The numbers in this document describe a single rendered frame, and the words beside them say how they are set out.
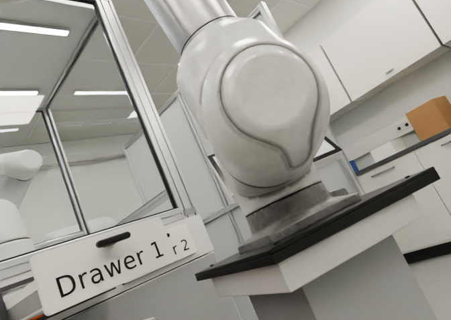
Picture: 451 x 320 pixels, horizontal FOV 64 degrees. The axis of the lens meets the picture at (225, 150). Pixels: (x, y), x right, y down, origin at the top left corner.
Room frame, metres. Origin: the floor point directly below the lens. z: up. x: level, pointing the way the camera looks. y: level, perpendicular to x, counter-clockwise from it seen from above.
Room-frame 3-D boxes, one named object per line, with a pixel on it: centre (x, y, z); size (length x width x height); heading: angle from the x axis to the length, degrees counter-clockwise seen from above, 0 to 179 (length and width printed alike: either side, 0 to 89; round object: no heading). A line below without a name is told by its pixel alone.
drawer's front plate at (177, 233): (1.21, 0.34, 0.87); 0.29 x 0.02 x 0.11; 138
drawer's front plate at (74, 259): (0.76, 0.31, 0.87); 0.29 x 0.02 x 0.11; 138
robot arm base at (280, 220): (0.69, -0.08, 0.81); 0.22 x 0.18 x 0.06; 116
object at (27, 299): (0.90, 0.47, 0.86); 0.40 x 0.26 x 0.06; 48
